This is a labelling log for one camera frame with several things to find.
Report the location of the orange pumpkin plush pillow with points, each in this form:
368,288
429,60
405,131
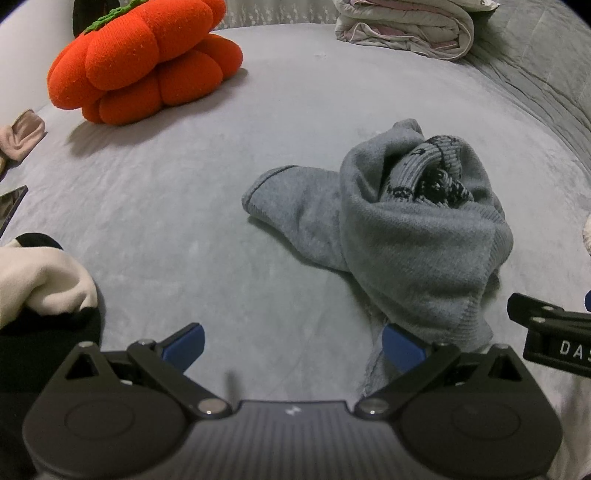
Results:
138,60

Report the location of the grey quilted bedspread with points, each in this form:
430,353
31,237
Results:
531,60

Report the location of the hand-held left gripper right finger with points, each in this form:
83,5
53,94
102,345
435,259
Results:
401,348

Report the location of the white fluffy cloth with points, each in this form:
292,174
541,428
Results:
587,235

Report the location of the crumpled beige cloth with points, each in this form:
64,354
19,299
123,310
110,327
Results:
21,136

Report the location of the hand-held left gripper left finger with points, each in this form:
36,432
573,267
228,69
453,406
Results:
184,347

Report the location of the grey printed knit sweater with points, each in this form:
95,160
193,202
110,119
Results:
415,258

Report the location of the folded white quilt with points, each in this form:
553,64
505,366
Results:
406,27

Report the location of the black hanging cloth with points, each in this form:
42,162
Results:
92,16

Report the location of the cream and black garment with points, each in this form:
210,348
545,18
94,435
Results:
41,277

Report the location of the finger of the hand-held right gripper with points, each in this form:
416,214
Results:
545,310

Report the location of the grey star curtain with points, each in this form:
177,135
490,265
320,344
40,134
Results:
277,11

